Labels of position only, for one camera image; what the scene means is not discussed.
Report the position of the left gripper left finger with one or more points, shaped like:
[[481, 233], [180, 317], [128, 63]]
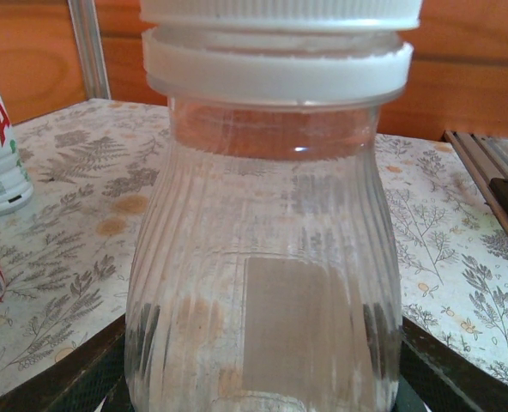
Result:
[[65, 382]]

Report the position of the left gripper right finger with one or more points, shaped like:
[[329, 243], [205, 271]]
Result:
[[451, 386]]

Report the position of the white bottle green print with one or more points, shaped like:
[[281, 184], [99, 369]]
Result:
[[1, 171]]

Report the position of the small clear ribbed bottle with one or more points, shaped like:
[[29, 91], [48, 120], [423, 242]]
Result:
[[258, 214]]

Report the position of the wide white bottle cap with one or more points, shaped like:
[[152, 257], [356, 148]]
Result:
[[280, 15]]

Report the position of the floral patterned tablecloth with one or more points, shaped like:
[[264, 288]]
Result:
[[65, 171]]

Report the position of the aluminium slotted rail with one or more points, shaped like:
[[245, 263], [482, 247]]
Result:
[[473, 150]]

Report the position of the aluminium corner post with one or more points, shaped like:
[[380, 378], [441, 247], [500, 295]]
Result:
[[90, 51]]

